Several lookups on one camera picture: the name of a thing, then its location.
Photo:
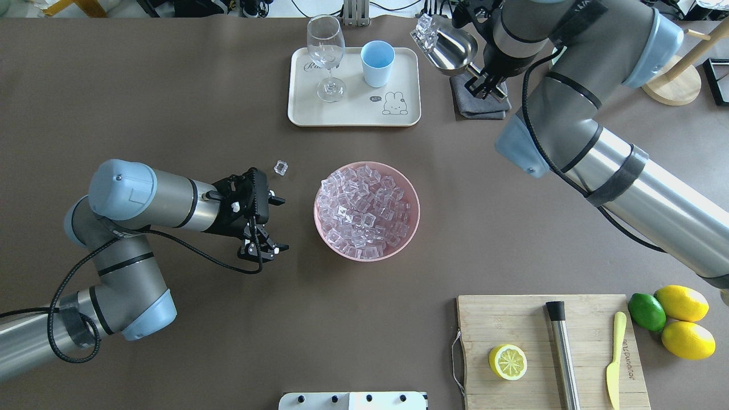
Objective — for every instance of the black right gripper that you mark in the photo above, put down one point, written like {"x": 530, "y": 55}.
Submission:
{"x": 502, "y": 66}

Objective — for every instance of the yellow lemon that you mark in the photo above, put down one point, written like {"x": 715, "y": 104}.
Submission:
{"x": 688, "y": 340}
{"x": 682, "y": 303}

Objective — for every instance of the pink bowl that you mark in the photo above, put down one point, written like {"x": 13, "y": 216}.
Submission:
{"x": 367, "y": 210}

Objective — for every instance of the clear wine glass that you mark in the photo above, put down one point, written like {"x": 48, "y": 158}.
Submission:
{"x": 326, "y": 48}

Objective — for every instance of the light blue cup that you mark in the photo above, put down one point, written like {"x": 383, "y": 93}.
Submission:
{"x": 377, "y": 57}

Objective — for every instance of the yellow plastic knife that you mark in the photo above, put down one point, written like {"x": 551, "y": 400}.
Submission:
{"x": 612, "y": 370}

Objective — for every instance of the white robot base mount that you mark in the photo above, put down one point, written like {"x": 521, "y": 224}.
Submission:
{"x": 355, "y": 400}

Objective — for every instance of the clear ice cubes pile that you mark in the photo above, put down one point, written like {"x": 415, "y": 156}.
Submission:
{"x": 364, "y": 210}

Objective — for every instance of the steel muddler black tip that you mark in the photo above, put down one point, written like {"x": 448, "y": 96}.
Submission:
{"x": 558, "y": 321}

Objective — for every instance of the steel ice scoop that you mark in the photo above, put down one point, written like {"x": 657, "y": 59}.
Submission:
{"x": 455, "y": 50}

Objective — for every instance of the wooden cutting board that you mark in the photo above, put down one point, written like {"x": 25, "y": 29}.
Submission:
{"x": 487, "y": 321}

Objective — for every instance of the cream rabbit tray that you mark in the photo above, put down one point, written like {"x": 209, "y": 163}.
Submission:
{"x": 398, "y": 103}

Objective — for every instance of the half lemon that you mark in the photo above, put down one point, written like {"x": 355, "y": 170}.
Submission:
{"x": 508, "y": 362}

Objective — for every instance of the ice cubes in scoop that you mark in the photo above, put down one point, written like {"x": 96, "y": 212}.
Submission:
{"x": 425, "y": 34}

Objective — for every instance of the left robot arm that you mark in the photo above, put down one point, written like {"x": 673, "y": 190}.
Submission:
{"x": 118, "y": 287}

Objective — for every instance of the green lime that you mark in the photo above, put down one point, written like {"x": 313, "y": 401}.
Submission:
{"x": 647, "y": 312}

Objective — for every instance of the wooden cup tree stand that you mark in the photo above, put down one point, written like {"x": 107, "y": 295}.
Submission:
{"x": 679, "y": 82}

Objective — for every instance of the grey folded cloth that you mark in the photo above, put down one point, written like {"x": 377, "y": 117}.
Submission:
{"x": 473, "y": 108}

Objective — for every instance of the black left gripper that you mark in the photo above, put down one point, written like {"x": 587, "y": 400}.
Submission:
{"x": 229, "y": 226}

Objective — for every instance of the stray clear ice cube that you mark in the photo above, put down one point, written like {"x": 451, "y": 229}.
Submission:
{"x": 281, "y": 167}

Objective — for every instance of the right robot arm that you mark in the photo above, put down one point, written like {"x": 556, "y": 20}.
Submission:
{"x": 574, "y": 55}

